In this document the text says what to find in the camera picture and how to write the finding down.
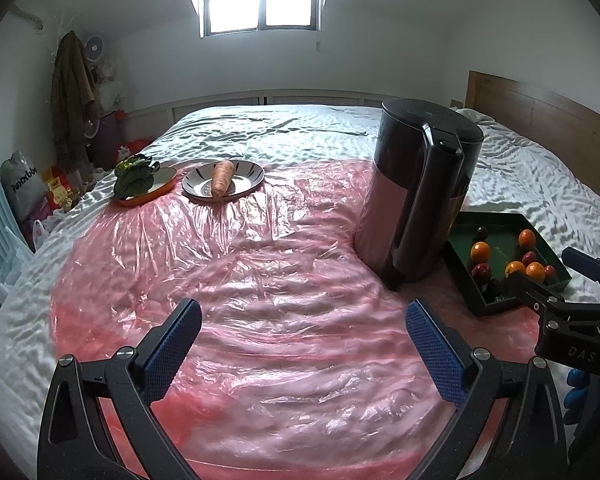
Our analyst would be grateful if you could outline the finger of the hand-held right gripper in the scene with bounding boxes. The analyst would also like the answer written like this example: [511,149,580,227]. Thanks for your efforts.
[561,246,600,311]
[506,270,569,334]

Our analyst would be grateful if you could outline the grey bag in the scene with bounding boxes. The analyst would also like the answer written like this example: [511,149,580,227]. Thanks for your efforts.
[0,150,48,221]

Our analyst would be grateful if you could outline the striped silver plate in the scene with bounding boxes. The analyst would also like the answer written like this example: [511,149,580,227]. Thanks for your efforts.
[181,159,266,203]

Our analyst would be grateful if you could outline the brown coat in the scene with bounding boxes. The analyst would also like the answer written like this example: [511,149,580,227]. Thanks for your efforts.
[50,30,98,171]

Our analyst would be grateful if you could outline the pink plastic sheet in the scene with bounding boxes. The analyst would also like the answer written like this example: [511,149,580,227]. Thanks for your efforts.
[50,157,541,471]

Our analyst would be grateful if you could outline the white plastic bag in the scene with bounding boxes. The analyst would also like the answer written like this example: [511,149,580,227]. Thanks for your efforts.
[32,205,81,251]

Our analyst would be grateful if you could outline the orange rimmed plate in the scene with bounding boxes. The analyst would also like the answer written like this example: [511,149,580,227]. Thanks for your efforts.
[116,166,178,208]

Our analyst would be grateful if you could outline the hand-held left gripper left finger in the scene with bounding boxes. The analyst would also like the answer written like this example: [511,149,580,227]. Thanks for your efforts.
[37,298,203,480]

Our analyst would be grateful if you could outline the carrot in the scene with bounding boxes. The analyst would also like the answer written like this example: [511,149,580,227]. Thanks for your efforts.
[211,160,235,198]

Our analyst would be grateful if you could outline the wooden headboard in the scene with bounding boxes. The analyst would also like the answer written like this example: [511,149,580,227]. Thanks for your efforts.
[464,70,600,206]

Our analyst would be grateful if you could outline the person's right hand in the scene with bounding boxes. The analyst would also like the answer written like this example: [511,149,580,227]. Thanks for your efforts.
[564,368,589,412]

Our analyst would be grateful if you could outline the white fan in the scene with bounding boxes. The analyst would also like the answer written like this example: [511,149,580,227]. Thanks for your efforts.
[82,35,106,61]

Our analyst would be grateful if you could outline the yellow boxes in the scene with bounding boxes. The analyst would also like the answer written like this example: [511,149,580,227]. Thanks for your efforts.
[42,162,81,211]

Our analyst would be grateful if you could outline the black and steel kettle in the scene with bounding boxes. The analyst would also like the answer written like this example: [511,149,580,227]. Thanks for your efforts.
[354,98,485,291]

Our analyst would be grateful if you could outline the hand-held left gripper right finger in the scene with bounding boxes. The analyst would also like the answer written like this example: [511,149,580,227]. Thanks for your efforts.
[405,299,567,480]

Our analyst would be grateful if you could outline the white wall pipe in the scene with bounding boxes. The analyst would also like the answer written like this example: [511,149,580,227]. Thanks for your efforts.
[12,5,46,32]

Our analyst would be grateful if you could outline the green tray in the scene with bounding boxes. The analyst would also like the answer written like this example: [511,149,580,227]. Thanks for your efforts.
[445,211,572,317]

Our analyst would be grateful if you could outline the dark red suitcase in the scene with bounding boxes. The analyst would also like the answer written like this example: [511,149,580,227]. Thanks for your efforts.
[87,110,126,168]

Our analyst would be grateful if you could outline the green leafy vegetable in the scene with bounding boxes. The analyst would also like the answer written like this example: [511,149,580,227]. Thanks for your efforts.
[112,155,161,197]

